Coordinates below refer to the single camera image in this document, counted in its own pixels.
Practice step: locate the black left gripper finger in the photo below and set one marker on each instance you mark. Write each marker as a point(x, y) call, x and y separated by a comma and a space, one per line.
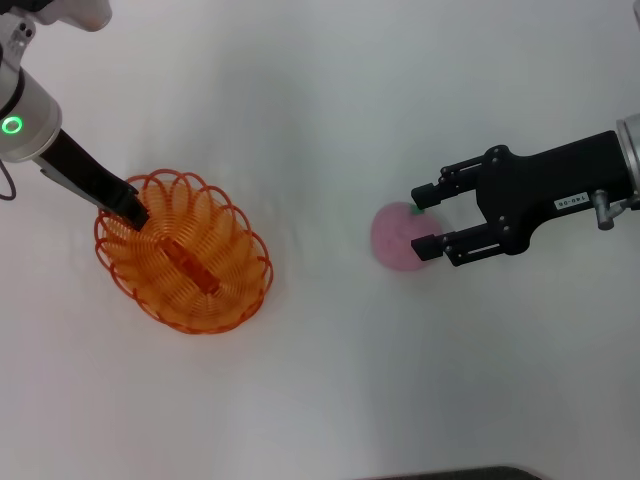
point(112, 211)
point(136, 214)

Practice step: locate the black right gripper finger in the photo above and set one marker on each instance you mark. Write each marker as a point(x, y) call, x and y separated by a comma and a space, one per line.
point(430, 247)
point(430, 195)

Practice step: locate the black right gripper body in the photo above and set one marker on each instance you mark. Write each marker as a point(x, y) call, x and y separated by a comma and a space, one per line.
point(540, 185)

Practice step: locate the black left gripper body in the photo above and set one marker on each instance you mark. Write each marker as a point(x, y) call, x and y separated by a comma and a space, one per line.
point(85, 172)

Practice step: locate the pink toy peach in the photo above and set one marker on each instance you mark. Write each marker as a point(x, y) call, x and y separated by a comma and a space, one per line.
point(395, 240)

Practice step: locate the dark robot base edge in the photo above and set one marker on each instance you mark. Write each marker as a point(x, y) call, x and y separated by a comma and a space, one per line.
point(450, 474)

